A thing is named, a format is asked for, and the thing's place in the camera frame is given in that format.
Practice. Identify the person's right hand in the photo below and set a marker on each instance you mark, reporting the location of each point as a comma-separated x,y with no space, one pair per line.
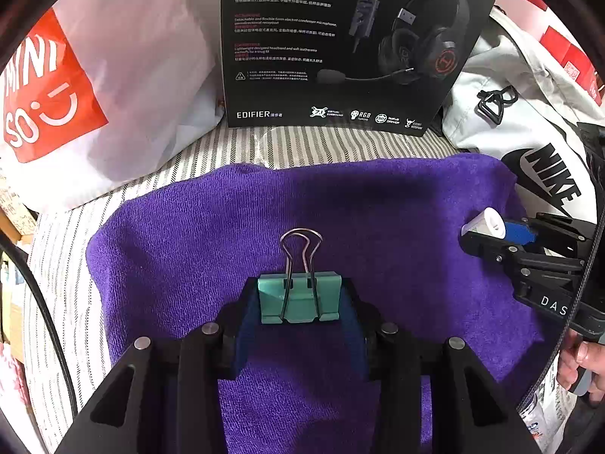
576,353

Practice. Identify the white tape roll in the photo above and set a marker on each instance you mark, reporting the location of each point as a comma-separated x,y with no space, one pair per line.
488,222

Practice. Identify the white Miniso shopping bag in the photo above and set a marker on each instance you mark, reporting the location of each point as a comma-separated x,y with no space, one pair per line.
102,92

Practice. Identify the purple towel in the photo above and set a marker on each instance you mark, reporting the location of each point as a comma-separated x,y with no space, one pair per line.
165,263

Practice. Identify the black headset box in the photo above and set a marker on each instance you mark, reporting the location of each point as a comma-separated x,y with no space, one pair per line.
384,65

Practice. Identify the red paper bag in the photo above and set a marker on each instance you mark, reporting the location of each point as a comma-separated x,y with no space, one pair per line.
537,19

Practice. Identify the teal binder clip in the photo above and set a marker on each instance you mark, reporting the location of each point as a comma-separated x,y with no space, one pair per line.
300,298

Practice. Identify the white Nike bag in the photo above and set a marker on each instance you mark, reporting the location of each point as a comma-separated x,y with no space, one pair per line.
514,102

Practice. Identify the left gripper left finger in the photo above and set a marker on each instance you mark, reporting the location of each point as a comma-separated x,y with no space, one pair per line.
238,321

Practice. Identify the newspaper sheet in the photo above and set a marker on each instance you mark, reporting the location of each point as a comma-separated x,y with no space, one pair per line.
548,412

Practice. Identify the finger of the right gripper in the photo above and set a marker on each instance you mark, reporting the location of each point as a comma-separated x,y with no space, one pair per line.
520,234
486,247

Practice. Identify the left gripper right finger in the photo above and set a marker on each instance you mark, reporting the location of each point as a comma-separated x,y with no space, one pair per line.
360,322

